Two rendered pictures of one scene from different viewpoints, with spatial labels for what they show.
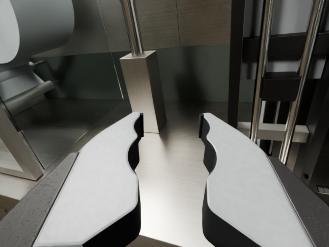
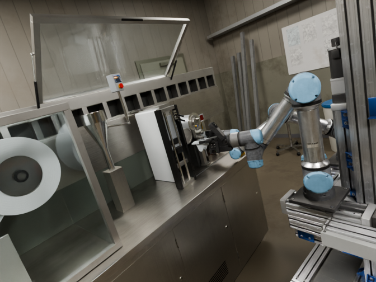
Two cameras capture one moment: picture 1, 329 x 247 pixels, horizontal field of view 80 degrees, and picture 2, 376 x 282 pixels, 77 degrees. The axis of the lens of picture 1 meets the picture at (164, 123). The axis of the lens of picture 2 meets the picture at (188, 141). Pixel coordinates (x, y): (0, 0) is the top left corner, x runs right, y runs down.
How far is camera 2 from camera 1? 1.24 m
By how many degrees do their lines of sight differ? 65
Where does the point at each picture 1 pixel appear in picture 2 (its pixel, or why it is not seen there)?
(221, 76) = (130, 173)
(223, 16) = (122, 146)
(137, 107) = (122, 196)
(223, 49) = (126, 160)
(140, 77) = (121, 177)
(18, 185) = (117, 253)
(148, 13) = not seen: hidden behind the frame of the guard
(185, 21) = not seen: hidden behind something
